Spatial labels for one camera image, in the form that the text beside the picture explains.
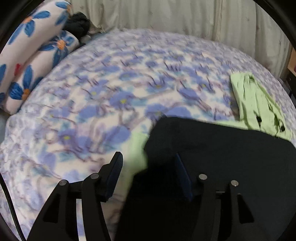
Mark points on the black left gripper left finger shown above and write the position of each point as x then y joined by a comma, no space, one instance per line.
57,219

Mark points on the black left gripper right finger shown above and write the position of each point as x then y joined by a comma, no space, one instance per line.
216,214

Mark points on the light green and black garment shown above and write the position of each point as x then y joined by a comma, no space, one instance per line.
255,151

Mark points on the purple cat print blanket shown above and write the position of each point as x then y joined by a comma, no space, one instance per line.
96,100

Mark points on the wooden side shelf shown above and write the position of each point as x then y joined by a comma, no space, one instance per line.
291,75

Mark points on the lower blue flower pillow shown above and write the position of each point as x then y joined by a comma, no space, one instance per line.
38,67

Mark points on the blue flower pillow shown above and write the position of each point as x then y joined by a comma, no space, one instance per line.
38,67
36,29

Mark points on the cream patterned curtain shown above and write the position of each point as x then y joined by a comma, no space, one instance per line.
240,24

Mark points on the black fuzzy item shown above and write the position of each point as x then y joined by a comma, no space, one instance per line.
78,25

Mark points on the upper blue flower pillow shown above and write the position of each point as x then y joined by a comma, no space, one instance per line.
36,29

